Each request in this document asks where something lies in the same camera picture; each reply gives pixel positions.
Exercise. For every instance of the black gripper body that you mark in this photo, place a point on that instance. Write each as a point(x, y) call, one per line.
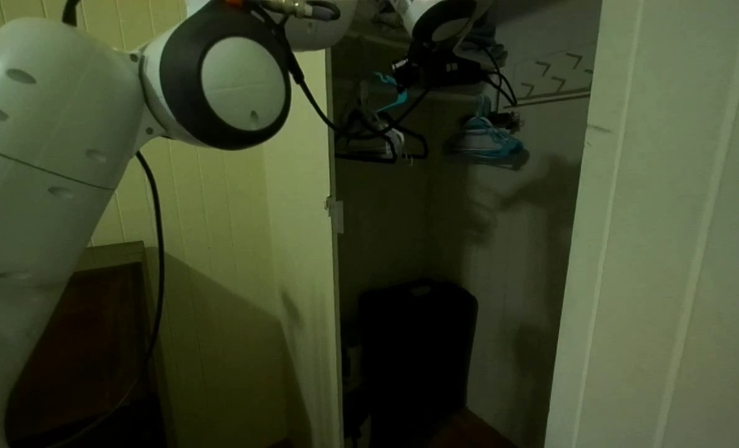
point(452, 65)

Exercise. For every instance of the blue plastic hanger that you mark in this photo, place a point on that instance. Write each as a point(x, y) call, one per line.
point(484, 147)
point(482, 125)
point(402, 97)

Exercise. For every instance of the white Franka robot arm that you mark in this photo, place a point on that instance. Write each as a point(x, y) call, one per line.
point(46, 166)

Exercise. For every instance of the black hanger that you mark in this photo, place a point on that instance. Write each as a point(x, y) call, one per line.
point(420, 147)

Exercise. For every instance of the dark hanging garment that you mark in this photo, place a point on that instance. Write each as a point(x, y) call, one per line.
point(370, 157)

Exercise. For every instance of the small metal door latch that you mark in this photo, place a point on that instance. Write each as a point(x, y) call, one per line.
point(335, 214)

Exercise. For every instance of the cream panelled closet door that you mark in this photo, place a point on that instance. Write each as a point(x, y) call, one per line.
point(302, 289)

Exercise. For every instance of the black bin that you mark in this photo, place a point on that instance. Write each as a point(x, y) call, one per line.
point(420, 356)

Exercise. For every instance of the dark wooden table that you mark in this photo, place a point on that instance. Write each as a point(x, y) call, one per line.
point(95, 349)

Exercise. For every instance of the white closet door frame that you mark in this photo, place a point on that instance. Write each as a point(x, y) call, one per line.
point(676, 249)

